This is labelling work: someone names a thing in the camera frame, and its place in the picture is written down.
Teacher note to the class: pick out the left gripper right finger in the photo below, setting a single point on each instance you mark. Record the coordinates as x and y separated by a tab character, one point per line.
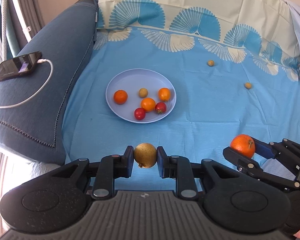
182	170

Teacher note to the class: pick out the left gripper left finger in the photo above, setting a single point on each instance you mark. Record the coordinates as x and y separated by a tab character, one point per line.
107	170

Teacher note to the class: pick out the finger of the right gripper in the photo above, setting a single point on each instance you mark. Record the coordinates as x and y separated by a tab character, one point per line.
286	152
251	168

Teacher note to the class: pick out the orange tangerine with stem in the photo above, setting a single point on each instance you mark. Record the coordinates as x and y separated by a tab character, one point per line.
244	144

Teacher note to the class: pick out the red cherry tomato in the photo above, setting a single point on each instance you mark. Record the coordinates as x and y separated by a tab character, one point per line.
139	114

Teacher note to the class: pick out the small orange tangerine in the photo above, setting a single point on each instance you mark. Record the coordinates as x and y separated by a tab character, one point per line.
148	104

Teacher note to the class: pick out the large orange tangerine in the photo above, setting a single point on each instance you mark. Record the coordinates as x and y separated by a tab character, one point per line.
120	97

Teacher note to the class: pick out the red tomato with calyx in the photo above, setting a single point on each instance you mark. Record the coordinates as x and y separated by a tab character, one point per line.
160	108

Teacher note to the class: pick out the orange kumquat on plate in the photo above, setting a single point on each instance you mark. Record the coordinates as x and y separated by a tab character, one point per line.
164	94

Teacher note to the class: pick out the light blue plate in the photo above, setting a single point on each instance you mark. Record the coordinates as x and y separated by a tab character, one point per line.
132	81

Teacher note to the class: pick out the blue patterned cloth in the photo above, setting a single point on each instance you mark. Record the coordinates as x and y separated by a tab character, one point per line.
249	41

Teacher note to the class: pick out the black smartphone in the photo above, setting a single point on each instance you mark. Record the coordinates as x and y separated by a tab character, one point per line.
19	66

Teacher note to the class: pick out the grey curtain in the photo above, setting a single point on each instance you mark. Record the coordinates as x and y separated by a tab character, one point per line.
30	17

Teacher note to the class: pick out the garment steamer stand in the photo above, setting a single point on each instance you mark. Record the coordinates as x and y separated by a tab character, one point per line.
3	29

